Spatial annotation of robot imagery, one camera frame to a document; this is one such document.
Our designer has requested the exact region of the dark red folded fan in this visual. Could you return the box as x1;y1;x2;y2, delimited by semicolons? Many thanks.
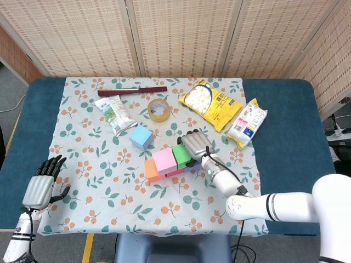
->
97;86;168;98

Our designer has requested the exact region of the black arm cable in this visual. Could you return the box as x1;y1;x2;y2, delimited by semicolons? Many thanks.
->
20;207;38;263
204;146;253;263

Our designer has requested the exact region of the white floor cable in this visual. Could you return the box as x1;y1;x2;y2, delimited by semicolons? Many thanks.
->
0;94;27;112

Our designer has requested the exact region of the floral print tablecloth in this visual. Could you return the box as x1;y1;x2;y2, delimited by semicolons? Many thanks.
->
35;76;269;237

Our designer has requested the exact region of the purple foam cube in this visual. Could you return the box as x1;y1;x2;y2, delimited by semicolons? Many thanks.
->
183;161;202;173

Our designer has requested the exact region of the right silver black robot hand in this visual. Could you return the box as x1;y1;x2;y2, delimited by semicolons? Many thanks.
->
177;129;216;168

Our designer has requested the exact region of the yellow packing tape roll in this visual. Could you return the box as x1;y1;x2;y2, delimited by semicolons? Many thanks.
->
147;98;171;123

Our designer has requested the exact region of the orange foam cube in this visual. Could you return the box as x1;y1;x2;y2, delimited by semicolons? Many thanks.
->
144;158;167;182

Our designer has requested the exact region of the yellow marshmallow bag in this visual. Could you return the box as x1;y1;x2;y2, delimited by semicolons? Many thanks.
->
178;79;244;133

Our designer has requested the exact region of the white green snack packet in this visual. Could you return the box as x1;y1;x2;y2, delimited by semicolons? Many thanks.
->
94;95;138;138

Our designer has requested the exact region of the black floor cable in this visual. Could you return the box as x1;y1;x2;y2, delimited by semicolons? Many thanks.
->
231;244;257;263

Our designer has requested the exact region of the green foam cube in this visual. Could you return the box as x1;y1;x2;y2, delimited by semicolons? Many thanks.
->
172;144;191;170

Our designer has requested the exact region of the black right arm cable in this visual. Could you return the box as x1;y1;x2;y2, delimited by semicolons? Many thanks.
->
204;146;253;263

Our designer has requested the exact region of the white yellow-edged snack pack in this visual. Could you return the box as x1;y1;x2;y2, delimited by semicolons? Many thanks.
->
225;98;268;151

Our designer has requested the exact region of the blue foam cube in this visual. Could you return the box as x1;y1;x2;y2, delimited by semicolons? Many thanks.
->
129;125;154;150

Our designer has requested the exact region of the red foam cube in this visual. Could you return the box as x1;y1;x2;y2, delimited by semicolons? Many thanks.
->
166;168;185;178

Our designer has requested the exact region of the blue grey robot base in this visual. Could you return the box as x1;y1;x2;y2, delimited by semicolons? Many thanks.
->
114;233;233;263

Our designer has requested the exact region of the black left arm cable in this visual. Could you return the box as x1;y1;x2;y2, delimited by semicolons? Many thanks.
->
20;207;38;263

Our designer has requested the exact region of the pink foam cube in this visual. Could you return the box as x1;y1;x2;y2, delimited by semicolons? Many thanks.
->
152;147;178;176

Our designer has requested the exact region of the bamboo folding screen panel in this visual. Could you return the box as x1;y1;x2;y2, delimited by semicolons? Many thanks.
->
125;0;244;78
287;0;351;121
0;24;44;86
222;0;343;79
0;0;140;78

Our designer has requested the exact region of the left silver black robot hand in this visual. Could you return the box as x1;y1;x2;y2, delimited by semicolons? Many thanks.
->
21;155;71;210

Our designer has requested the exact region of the white power strip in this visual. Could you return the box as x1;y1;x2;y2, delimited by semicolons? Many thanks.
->
324;127;351;142

